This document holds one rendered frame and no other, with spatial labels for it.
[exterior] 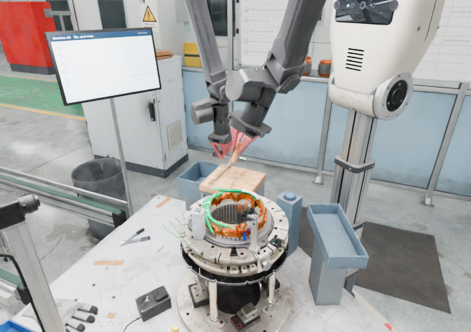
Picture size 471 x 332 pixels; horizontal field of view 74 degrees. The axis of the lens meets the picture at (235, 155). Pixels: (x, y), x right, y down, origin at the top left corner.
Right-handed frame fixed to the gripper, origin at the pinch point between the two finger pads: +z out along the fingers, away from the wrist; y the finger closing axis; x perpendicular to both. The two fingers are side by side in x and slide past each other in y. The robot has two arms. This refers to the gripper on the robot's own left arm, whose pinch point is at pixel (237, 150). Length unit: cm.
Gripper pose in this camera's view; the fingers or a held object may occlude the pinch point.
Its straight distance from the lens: 81.6
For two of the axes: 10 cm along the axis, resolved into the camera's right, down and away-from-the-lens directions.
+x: 4.5, -2.9, 8.5
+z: -3.7, 8.1, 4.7
